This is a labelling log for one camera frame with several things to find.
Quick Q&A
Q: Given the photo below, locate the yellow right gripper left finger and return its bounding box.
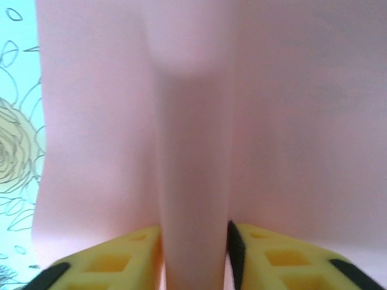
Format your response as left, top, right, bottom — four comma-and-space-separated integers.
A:
30, 225, 166, 290

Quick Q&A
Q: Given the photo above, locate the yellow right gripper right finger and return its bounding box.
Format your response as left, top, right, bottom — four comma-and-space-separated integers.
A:
225, 219, 382, 290

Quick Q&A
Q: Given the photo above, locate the pink cloth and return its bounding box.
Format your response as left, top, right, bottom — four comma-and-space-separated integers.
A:
31, 0, 387, 290

